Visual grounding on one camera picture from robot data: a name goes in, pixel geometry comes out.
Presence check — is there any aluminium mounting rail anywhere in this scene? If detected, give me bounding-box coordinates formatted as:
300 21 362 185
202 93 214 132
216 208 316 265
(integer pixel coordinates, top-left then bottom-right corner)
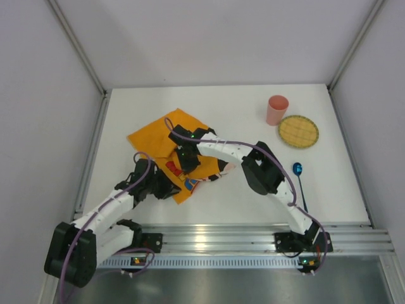
97 225 394 274

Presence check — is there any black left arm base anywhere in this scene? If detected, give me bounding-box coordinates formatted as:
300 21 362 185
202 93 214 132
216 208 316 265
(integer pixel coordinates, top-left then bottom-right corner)
121 231 163 253

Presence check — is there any yellow woven round plate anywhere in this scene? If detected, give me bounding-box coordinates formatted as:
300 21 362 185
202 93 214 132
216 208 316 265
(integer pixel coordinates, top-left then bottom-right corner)
278 115 320 149

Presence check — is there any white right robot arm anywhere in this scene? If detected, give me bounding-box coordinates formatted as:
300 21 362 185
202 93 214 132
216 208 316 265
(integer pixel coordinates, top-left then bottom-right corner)
165 119 327 245

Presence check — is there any orange cartoon print cloth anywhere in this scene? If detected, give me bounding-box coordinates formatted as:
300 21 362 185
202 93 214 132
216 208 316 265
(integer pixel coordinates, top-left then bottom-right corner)
127 117 235 204

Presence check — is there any pink plastic cup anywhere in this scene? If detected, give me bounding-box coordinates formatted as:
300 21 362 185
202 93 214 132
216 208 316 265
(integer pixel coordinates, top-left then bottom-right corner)
266 95 289 126

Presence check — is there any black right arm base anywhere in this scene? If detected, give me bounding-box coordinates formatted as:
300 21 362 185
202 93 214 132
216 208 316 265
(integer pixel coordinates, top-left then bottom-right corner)
273 232 333 257

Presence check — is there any blue metal spoon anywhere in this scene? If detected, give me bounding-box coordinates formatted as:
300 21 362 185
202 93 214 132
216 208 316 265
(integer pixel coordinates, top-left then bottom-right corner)
292 162 308 212

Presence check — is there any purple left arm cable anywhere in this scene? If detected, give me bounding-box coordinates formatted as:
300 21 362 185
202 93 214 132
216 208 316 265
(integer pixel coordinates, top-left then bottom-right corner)
58 151 156 303

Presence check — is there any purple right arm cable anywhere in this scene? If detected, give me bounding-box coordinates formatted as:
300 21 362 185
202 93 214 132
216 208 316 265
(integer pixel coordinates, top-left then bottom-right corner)
163 117 328 276

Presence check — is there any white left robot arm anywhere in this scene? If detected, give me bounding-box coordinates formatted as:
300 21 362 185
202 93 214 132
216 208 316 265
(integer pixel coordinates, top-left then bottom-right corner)
44 159 180 288

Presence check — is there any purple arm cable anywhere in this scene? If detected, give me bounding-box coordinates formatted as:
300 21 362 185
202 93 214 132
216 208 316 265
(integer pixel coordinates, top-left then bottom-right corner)
58 151 156 303
163 117 328 276

